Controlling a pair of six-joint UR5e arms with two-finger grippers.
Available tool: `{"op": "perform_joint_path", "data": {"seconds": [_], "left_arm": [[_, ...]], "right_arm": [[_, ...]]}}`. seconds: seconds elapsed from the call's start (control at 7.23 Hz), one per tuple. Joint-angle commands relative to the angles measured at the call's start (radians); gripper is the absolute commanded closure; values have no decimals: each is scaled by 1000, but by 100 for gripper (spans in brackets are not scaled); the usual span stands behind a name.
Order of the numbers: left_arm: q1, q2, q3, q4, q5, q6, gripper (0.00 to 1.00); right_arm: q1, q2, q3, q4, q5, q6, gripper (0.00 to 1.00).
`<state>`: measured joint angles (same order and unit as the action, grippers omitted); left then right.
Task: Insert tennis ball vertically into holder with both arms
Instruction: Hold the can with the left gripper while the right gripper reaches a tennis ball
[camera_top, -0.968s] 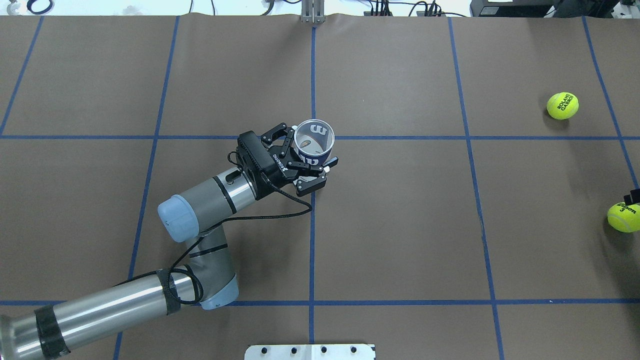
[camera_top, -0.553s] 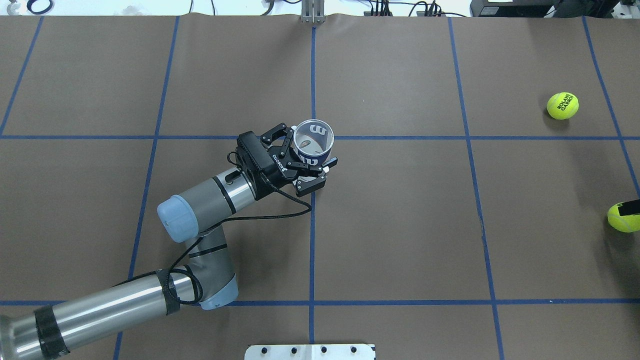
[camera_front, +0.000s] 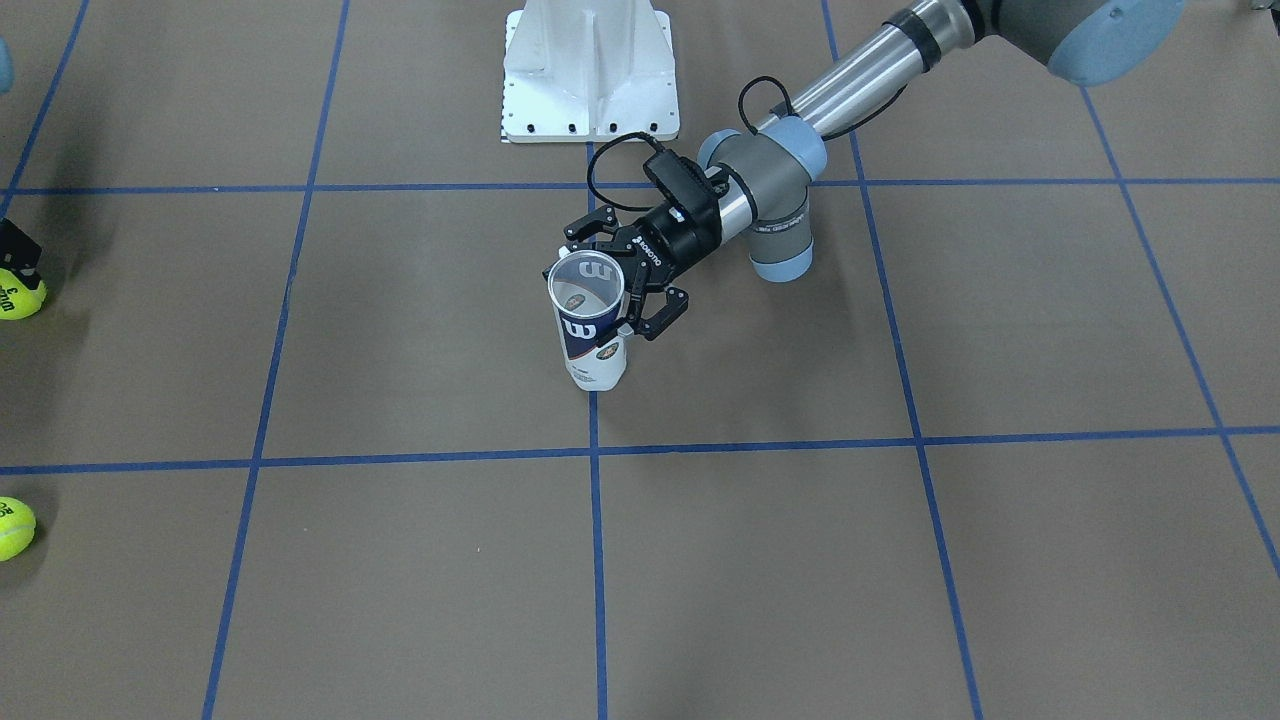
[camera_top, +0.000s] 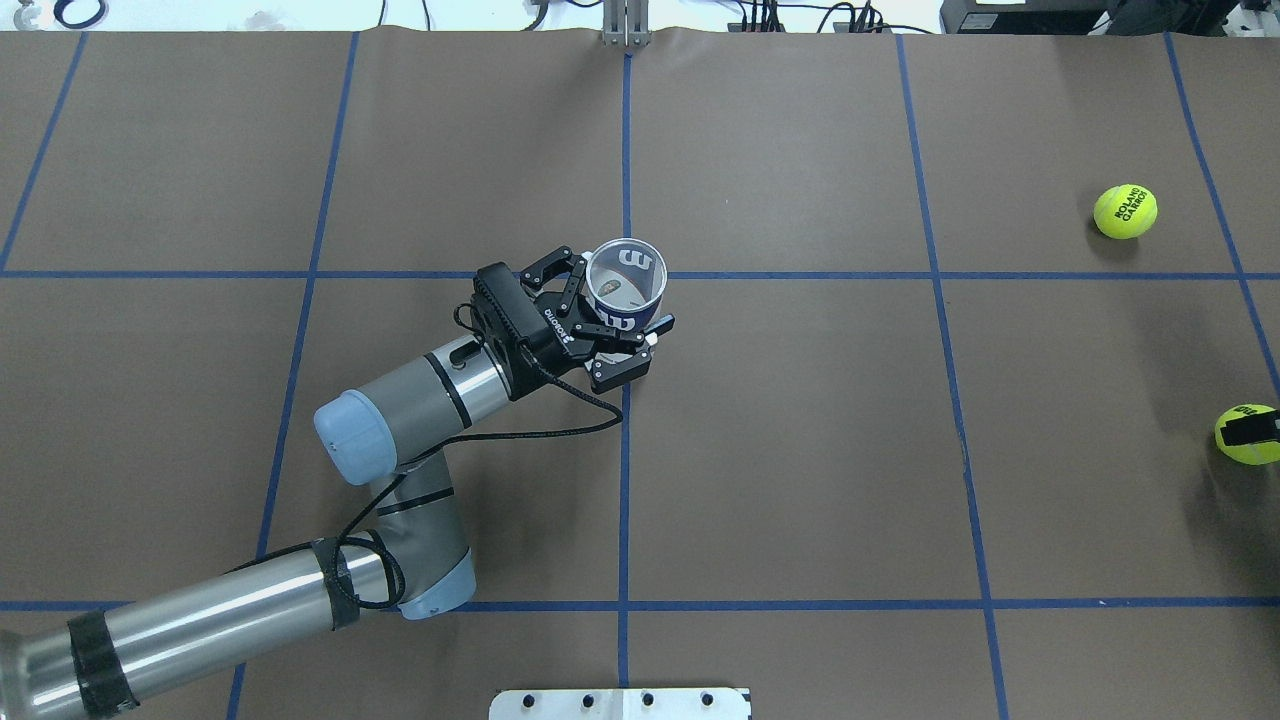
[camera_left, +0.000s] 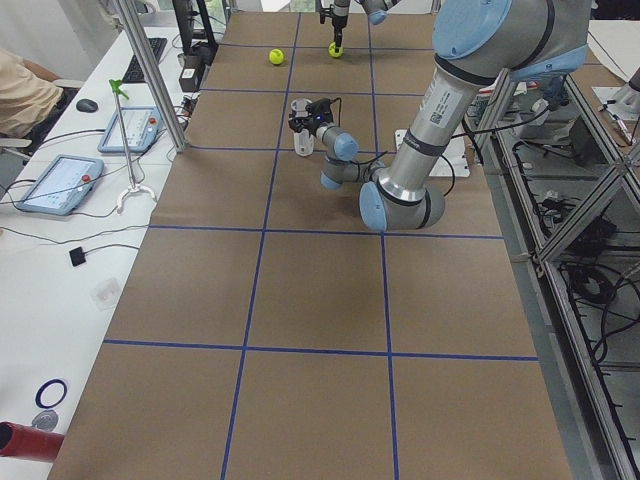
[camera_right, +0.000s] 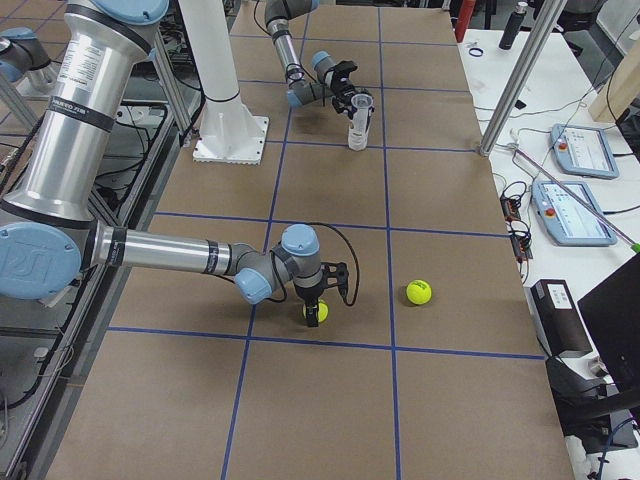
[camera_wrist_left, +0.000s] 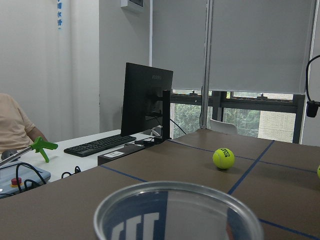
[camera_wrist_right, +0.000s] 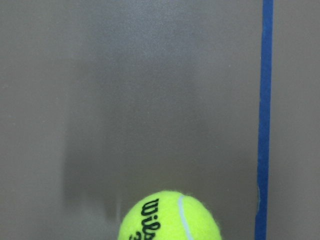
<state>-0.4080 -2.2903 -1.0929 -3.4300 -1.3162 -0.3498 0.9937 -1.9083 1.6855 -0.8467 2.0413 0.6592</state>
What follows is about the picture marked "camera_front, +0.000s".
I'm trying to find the yellow tennis ball with logo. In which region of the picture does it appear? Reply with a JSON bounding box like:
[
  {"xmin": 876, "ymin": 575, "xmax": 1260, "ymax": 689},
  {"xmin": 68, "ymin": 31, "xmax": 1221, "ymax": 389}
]
[{"xmin": 1, "ymin": 268, "xmax": 49, "ymax": 322}]

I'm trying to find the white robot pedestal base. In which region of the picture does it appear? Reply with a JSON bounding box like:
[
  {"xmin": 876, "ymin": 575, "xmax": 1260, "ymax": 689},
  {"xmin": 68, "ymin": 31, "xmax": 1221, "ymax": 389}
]
[{"xmin": 500, "ymin": 1, "xmax": 681, "ymax": 143}]

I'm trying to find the yellow tennis ball plain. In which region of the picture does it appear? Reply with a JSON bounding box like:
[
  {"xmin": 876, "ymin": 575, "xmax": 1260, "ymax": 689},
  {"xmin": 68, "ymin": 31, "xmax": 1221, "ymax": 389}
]
[{"xmin": 0, "ymin": 496, "xmax": 37, "ymax": 562}]

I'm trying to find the clear tennis ball can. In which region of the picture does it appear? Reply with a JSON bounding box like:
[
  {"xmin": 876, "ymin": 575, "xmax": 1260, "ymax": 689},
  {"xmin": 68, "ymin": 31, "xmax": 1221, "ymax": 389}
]
[{"xmin": 547, "ymin": 247, "xmax": 627, "ymax": 392}]

